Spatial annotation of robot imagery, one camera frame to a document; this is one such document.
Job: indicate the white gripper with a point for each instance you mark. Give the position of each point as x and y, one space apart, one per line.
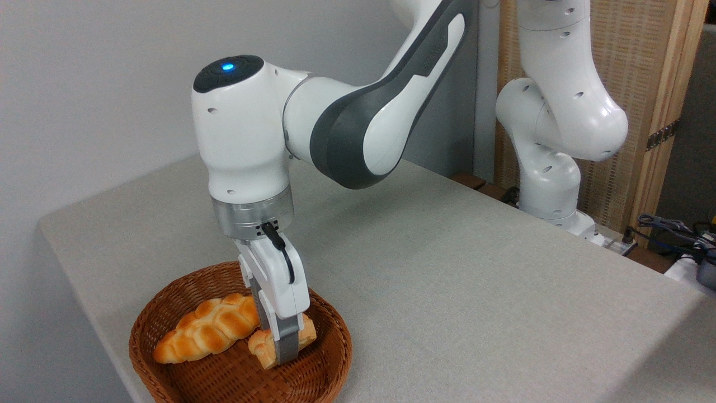
277 280

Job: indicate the round knotted bread roll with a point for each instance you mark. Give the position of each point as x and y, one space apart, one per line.
263 347

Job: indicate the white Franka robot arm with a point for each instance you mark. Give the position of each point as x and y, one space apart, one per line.
358 129

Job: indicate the long braided bread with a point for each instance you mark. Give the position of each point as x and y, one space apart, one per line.
212 330

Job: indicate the brown wicker basket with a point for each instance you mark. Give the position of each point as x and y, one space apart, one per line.
224 380

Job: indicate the grey tablecloth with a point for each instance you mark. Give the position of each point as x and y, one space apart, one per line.
475 291

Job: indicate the brown wooden bench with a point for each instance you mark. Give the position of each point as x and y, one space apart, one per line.
481 187

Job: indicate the dark metal screen hinge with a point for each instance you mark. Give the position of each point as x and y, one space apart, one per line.
663 134

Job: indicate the blue-grey box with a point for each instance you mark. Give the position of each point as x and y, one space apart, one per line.
707 275

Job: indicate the wooden woven folding screen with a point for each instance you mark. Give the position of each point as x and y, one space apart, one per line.
643 56

